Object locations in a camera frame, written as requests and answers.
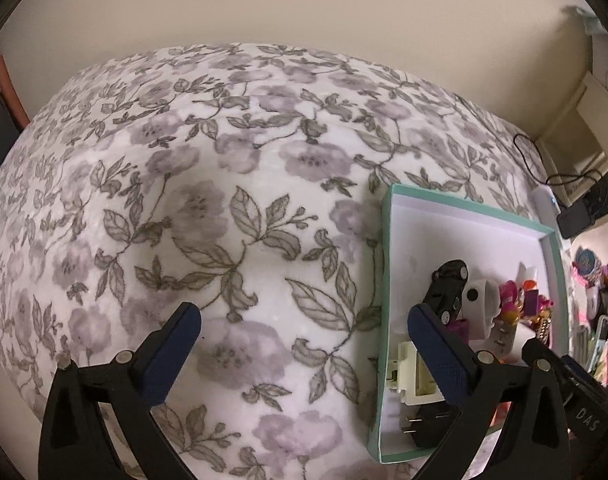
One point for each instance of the white charger cube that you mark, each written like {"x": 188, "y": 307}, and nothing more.
{"x": 516, "y": 340}

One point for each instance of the cream wooden frame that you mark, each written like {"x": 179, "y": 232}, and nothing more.
{"x": 583, "y": 110}

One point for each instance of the pink puppy figure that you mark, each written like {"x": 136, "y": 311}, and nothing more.
{"x": 508, "y": 300}

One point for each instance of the orange and white tube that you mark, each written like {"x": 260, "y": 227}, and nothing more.
{"x": 528, "y": 275}

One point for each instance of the grey floral blanket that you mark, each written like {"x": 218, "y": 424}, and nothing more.
{"x": 184, "y": 160}

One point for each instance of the smartphone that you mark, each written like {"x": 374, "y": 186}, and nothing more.
{"x": 603, "y": 332}

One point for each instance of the blue round tin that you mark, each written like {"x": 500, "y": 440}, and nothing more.
{"x": 588, "y": 262}

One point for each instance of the teal rimmed white tray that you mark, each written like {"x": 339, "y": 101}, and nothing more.
{"x": 418, "y": 240}

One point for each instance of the cream brush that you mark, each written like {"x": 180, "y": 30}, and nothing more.
{"x": 408, "y": 370}

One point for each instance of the white power strip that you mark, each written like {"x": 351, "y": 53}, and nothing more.
{"x": 543, "y": 205}

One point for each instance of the black toy car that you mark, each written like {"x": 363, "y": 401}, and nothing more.
{"x": 446, "y": 285}

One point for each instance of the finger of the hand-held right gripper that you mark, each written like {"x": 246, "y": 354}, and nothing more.
{"x": 536, "y": 351}
{"x": 578, "y": 369}

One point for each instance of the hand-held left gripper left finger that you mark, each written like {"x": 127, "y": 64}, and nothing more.
{"x": 169, "y": 360}

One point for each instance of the black power brick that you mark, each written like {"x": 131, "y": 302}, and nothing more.
{"x": 576, "y": 220}

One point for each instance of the black plug adapter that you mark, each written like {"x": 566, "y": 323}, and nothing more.
{"x": 428, "y": 425}

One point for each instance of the orange and blue case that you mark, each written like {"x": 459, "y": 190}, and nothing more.
{"x": 501, "y": 412}

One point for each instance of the white watch band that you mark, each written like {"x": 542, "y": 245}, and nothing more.
{"x": 483, "y": 300}

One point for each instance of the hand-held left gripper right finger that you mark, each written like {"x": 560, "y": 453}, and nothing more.
{"x": 438, "y": 360}

